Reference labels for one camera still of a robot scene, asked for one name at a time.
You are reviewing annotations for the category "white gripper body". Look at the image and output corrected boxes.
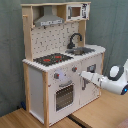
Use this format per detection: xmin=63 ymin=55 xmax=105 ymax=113
xmin=80 ymin=71 xmax=94 ymax=81

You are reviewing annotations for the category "white oven door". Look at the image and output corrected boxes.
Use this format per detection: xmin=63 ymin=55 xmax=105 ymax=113
xmin=49 ymin=80 xmax=79 ymax=119

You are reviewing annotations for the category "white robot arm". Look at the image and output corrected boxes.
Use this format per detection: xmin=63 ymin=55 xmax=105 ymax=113
xmin=80 ymin=59 xmax=128 ymax=95

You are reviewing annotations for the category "wooden toy kitchen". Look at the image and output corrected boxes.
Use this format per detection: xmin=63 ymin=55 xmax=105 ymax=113
xmin=22 ymin=2 xmax=105 ymax=128

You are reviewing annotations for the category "grey ice dispenser panel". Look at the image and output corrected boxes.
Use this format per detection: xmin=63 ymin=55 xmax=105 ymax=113
xmin=87 ymin=64 xmax=96 ymax=73

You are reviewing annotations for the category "grey toy sink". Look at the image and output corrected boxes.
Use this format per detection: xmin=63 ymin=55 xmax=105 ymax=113
xmin=65 ymin=47 xmax=95 ymax=55

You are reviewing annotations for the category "red left stove knob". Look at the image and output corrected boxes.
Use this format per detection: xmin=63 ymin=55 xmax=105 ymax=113
xmin=54 ymin=73 xmax=60 ymax=79

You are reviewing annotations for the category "black toy faucet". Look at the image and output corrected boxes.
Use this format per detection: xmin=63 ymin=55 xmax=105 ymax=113
xmin=67 ymin=33 xmax=82 ymax=49

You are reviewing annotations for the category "black toy stovetop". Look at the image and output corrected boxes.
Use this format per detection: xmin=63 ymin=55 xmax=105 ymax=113
xmin=34 ymin=53 xmax=71 ymax=66

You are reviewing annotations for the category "white toy microwave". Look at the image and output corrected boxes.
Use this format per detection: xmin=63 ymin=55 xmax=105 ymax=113
xmin=66 ymin=3 xmax=89 ymax=21

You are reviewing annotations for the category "grey range hood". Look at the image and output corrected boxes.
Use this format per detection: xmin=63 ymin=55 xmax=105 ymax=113
xmin=34 ymin=5 xmax=64 ymax=27

